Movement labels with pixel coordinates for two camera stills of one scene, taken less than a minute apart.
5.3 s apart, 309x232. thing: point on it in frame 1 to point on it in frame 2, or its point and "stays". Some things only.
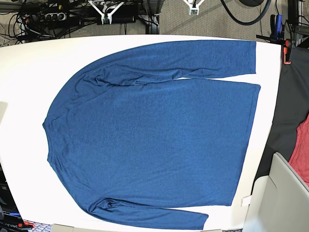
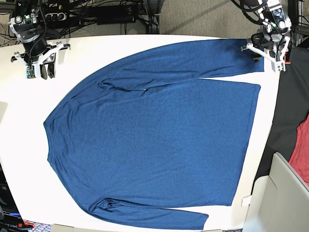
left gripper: (109, 15) to (48, 57)
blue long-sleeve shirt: (133, 142) stays
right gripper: (191, 6) to (273, 47)
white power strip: (55, 16) stays
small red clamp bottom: (29, 224) stays
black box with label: (10, 218) stays
